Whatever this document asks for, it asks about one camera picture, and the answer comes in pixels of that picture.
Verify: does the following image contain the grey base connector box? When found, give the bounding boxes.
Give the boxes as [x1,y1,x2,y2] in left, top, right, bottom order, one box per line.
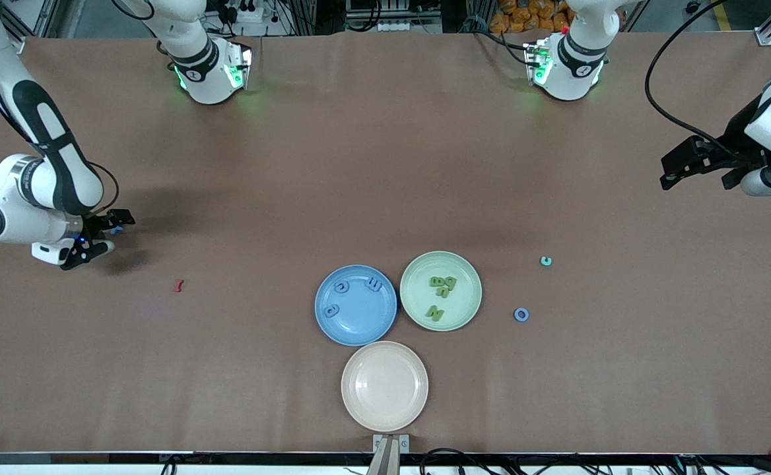
[224,45,253,90]
[524,41,553,85]

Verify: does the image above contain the light green plate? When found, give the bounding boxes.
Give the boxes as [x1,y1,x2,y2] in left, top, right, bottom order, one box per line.
[399,251,483,332]

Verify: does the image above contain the orange bags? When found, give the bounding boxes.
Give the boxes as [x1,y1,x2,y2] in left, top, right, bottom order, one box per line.
[489,0,571,34]

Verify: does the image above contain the silver table edge rail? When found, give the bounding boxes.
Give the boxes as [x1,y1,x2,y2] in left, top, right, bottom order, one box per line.
[0,451,771,466]

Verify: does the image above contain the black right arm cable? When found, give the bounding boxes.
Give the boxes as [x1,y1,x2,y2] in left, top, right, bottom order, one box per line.
[0,7,120,215]

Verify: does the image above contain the blue plate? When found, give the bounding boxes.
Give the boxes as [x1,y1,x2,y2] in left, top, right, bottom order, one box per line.
[314,265,398,347]

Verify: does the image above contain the grey metal table bracket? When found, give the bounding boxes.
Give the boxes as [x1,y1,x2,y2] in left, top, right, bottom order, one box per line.
[367,433,411,475]

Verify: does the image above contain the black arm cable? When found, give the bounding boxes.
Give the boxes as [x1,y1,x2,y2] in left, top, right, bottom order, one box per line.
[645,0,733,156]
[0,7,120,215]

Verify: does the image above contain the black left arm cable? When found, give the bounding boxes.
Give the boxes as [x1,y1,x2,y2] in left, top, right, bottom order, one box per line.
[645,0,733,156]

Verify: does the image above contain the beige plate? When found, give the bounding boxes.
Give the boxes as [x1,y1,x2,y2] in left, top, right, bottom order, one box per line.
[341,340,429,433]

